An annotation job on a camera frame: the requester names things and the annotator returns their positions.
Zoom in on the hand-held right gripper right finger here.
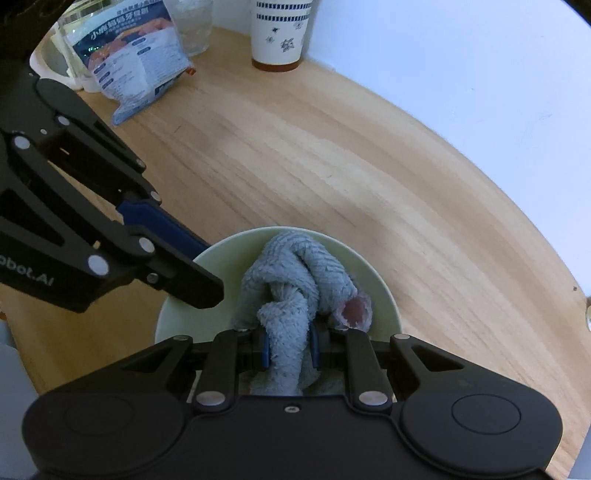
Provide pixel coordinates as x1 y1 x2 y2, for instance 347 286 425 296
308 323 466 410

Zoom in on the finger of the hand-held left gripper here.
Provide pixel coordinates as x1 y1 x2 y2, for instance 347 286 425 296
44 99 211 259
7 131 226 310

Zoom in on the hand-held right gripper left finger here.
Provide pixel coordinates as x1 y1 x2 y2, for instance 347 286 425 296
121 323 271 412

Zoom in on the grey terry cloth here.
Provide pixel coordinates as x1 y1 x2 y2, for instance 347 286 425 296
231 232 374 398

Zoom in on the cream bowl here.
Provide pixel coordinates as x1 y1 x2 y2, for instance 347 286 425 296
154 226 400 398

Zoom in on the blue white plastic packet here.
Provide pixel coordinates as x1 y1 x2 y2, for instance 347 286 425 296
65 0 195 128

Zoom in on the white plastic jug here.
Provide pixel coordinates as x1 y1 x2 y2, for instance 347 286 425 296
30 9 100 94

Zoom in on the clear glass cup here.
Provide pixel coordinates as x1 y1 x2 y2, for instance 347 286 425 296
164 0 216 57

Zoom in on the patterned paper cup red lid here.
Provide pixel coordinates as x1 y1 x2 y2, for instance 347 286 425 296
250 0 316 73

